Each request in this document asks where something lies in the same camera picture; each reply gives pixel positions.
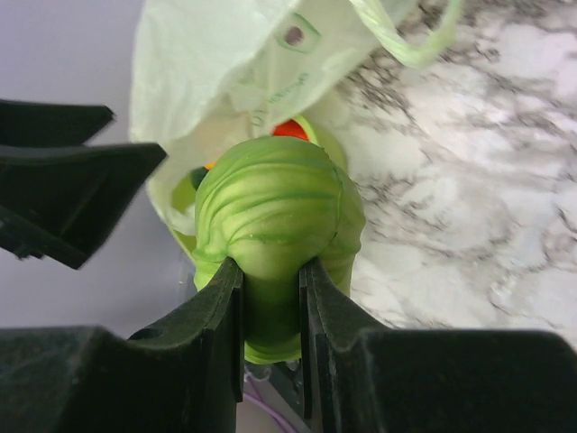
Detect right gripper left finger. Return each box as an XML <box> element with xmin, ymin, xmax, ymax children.
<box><xmin>1</xmin><ymin>259</ymin><xmax>243</xmax><ymax>432</ymax></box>

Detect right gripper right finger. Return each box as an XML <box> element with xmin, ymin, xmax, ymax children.
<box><xmin>299</xmin><ymin>260</ymin><xmax>576</xmax><ymax>432</ymax></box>

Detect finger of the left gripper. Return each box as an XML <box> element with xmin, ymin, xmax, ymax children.
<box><xmin>1</xmin><ymin>99</ymin><xmax>114</xmax><ymax>147</ymax></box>
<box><xmin>1</xmin><ymin>143</ymin><xmax>166</xmax><ymax>269</ymax></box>

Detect light green plastic grocery bag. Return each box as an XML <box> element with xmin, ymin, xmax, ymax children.
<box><xmin>129</xmin><ymin>1</ymin><xmax>463</xmax><ymax>235</ymax></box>

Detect green toy cabbage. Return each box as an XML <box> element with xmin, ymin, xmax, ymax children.
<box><xmin>192</xmin><ymin>136</ymin><xmax>365</xmax><ymax>364</ymax></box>

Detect lime green tray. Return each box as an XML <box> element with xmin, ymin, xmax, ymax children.
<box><xmin>171</xmin><ymin>115</ymin><xmax>348</xmax><ymax>211</ymax></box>

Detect red toy carrot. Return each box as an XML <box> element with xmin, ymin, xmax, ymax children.
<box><xmin>272</xmin><ymin>119</ymin><xmax>308</xmax><ymax>141</ymax></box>

